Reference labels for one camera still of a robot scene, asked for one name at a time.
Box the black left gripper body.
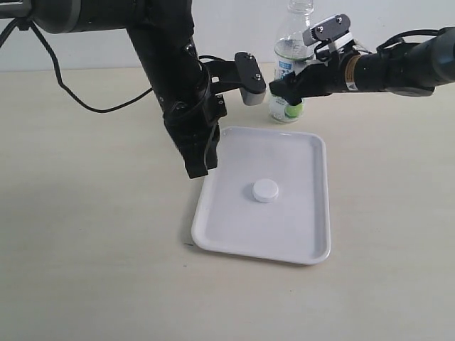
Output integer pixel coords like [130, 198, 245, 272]
[156, 67, 227, 149]

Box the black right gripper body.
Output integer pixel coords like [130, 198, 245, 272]
[296, 48, 359, 98]

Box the clear Gatorade drink bottle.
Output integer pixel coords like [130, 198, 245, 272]
[269, 1, 314, 124]

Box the white bottle cap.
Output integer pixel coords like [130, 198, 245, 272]
[252, 178, 279, 203]

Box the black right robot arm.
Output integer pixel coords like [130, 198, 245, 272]
[269, 27, 454, 106]

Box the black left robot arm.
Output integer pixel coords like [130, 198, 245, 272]
[1, 0, 226, 178]

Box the white plastic tray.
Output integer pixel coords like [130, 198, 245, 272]
[191, 126, 331, 266]

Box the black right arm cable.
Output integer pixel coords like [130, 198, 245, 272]
[351, 28, 455, 54]

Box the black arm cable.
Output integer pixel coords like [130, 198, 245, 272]
[351, 28, 455, 54]
[0, 19, 156, 114]

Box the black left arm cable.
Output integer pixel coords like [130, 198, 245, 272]
[0, 19, 156, 114]

